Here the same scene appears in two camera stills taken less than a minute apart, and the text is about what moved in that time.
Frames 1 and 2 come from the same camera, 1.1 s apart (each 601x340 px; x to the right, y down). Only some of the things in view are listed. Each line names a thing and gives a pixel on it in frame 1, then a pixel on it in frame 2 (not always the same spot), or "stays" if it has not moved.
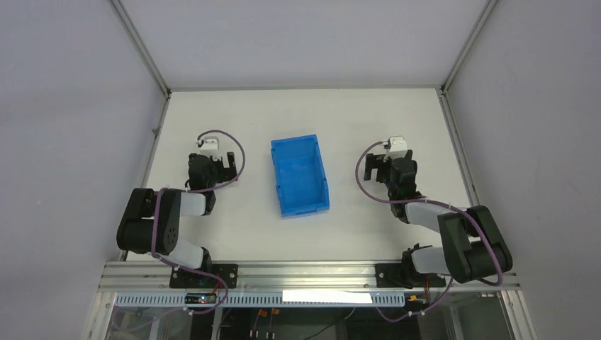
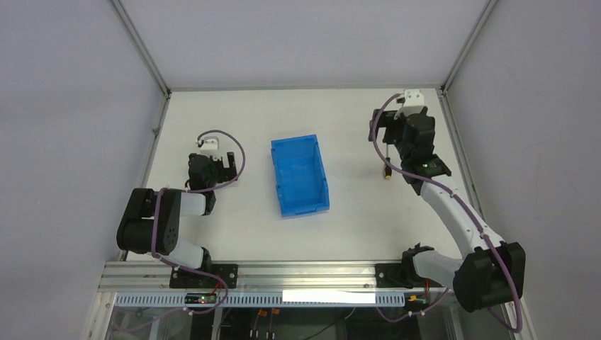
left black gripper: [225, 168] stays
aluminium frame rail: [155, 277] stays
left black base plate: [229, 273] stays
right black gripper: [382, 166] -> [382, 125]
